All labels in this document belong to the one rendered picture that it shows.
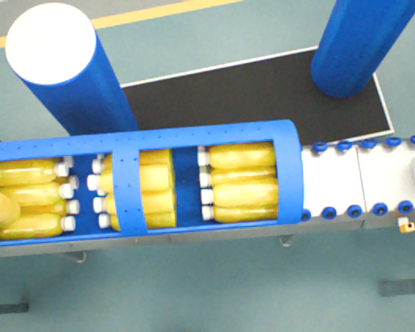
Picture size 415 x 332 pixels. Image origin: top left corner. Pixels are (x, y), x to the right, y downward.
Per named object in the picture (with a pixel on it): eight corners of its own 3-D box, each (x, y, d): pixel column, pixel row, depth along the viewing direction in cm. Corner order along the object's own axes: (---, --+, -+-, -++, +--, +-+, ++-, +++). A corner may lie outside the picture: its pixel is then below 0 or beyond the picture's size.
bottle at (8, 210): (16, 194, 133) (-14, 177, 115) (24, 219, 132) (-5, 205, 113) (-10, 204, 133) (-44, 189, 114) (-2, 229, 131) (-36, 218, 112)
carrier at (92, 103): (133, 100, 246) (75, 111, 245) (90, -4, 161) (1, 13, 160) (143, 156, 238) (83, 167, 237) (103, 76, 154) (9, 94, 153)
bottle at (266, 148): (277, 163, 133) (205, 168, 133) (274, 167, 140) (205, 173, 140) (274, 136, 135) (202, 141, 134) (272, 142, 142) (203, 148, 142)
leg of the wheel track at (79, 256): (86, 262, 241) (43, 248, 180) (74, 262, 241) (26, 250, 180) (86, 249, 242) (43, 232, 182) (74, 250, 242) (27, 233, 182)
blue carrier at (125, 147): (292, 228, 149) (310, 217, 121) (-5, 251, 149) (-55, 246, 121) (281, 135, 155) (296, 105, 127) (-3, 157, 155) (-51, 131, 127)
